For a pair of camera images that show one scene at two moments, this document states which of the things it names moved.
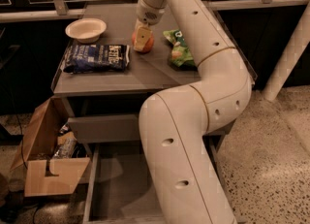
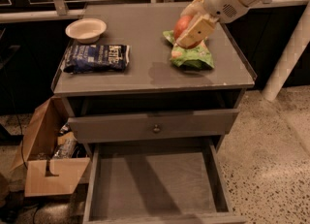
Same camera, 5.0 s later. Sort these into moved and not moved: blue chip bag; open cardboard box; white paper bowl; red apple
Moved: red apple
Not moved: white paper bowl; blue chip bag; open cardboard box
